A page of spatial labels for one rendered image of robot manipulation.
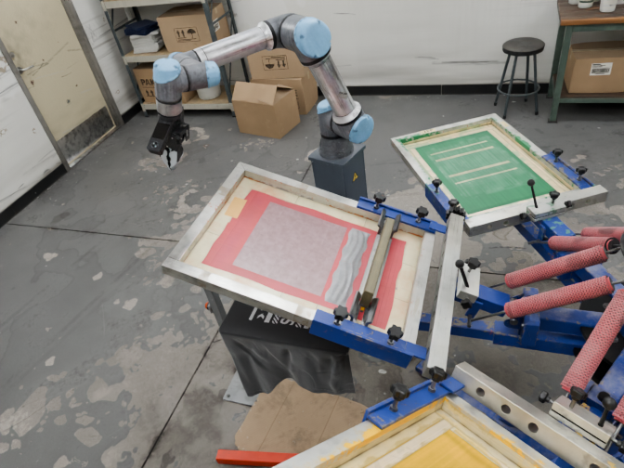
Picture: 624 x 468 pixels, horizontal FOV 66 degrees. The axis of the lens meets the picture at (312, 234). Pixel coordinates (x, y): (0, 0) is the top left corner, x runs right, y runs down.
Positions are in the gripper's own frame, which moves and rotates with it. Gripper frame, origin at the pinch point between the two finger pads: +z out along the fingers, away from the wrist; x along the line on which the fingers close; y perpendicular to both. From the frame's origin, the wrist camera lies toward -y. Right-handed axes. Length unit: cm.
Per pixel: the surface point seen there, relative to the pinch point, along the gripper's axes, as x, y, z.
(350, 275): -67, -5, 17
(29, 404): 87, -26, 183
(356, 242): -65, 11, 17
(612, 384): -142, -23, 5
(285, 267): -46, -11, 17
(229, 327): -31, -19, 47
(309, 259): -52, -4, 17
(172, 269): -16.0, -29.1, 12.7
